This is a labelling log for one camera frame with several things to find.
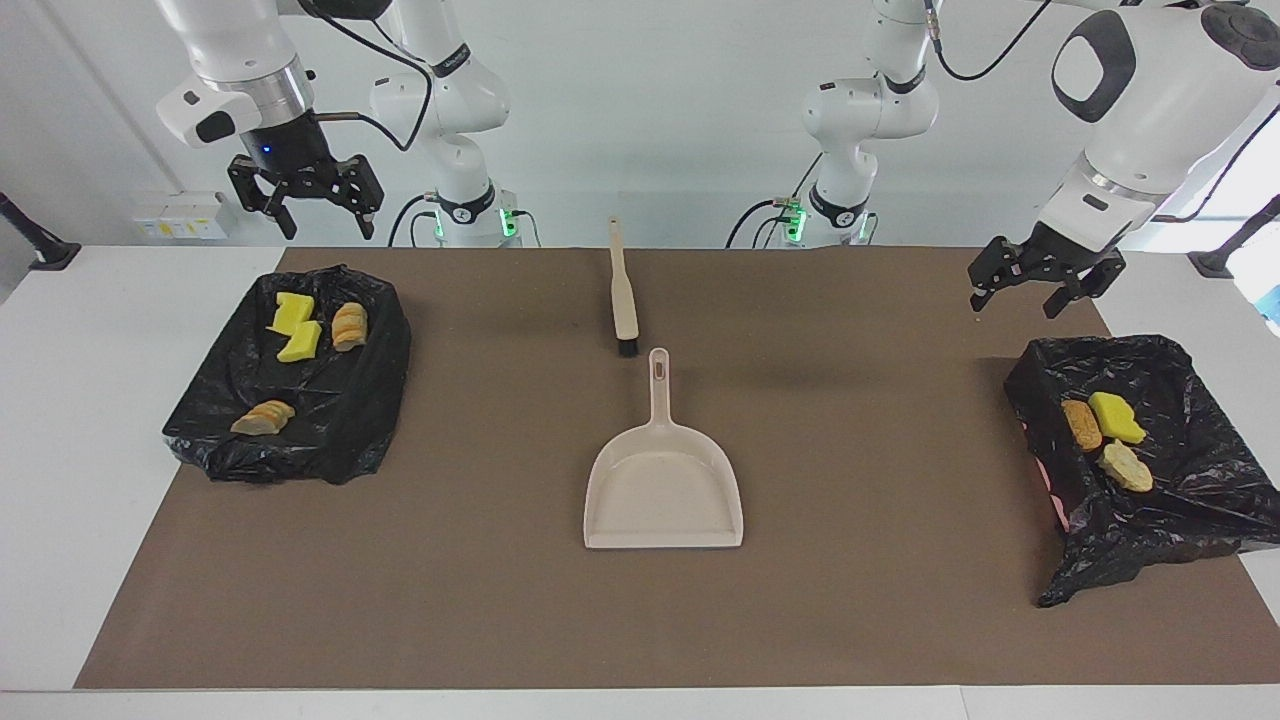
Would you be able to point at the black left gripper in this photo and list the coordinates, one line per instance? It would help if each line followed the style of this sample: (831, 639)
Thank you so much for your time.
(1062, 255)

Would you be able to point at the beige hand brush black bristles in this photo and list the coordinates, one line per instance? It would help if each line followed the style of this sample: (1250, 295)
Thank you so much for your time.
(622, 300)

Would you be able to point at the small yellow sponge wedge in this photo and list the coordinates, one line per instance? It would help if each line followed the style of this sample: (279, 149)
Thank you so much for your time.
(300, 342)

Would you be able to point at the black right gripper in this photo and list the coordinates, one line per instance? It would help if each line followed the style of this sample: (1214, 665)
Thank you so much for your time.
(292, 152)

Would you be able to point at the white blue container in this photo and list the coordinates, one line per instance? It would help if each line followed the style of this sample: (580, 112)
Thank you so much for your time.
(1272, 302)

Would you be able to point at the brown table mat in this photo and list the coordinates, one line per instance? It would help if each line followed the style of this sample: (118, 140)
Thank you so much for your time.
(640, 620)

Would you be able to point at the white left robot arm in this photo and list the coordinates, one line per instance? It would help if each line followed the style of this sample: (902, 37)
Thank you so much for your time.
(1140, 110)

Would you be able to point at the beige plastic dustpan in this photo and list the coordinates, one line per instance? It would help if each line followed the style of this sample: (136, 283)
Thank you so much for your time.
(662, 500)

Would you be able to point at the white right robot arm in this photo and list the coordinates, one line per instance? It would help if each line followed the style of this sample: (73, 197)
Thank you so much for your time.
(240, 50)

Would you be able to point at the black bag lined pink bin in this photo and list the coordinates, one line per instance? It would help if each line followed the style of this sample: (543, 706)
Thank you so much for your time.
(1180, 520)

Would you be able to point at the white wall socket box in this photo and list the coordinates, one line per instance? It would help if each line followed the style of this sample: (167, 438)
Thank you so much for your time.
(180, 218)

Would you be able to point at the yellow green sponge piece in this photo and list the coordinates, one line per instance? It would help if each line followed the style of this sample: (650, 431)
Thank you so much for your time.
(1116, 418)

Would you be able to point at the green yellow jagged sponge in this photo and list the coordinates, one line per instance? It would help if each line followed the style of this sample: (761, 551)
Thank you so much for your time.
(292, 312)

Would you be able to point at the pale foam chunk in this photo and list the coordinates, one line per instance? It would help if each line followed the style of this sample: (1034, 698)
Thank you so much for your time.
(1126, 468)

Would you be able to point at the orange striped bread piece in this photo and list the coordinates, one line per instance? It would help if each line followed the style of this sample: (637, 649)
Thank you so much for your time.
(349, 326)

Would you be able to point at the pale striped bread piece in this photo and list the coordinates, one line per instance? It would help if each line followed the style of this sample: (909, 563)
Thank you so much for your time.
(264, 417)

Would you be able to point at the brown bread roll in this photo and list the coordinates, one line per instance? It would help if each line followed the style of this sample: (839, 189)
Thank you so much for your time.
(1082, 426)

